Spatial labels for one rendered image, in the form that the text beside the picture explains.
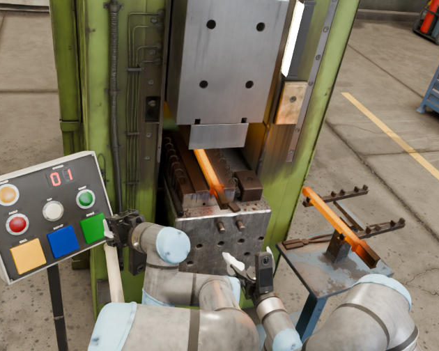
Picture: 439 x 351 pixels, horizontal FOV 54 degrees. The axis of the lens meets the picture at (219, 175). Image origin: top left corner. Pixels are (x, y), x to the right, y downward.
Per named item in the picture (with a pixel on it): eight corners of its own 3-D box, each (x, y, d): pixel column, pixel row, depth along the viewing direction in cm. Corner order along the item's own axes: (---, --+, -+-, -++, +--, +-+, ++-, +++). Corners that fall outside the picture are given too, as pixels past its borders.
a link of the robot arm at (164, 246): (161, 268, 92) (166, 228, 92) (136, 258, 100) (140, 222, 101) (190, 267, 97) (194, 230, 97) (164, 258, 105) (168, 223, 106)
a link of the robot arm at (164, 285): (188, 319, 95) (194, 269, 95) (138, 314, 94) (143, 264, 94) (188, 309, 103) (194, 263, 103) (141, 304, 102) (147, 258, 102)
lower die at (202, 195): (232, 203, 163) (235, 186, 158) (181, 208, 157) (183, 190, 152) (203, 144, 195) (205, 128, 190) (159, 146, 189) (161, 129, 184)
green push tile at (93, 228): (109, 234, 133) (103, 212, 131) (87, 244, 128) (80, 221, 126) (107, 233, 134) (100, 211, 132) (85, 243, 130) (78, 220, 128)
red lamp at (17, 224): (27, 232, 116) (25, 221, 114) (8, 235, 115) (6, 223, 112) (28, 225, 119) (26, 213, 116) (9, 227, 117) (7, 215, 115)
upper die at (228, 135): (244, 147, 149) (249, 123, 143) (188, 150, 142) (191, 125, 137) (210, 92, 180) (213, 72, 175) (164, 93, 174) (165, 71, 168)
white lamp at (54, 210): (62, 219, 122) (61, 207, 120) (44, 221, 121) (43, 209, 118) (62, 212, 125) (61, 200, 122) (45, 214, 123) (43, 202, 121)
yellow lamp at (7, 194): (17, 204, 114) (15, 191, 112) (-2, 205, 113) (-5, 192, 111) (18, 196, 117) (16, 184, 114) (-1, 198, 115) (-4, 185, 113)
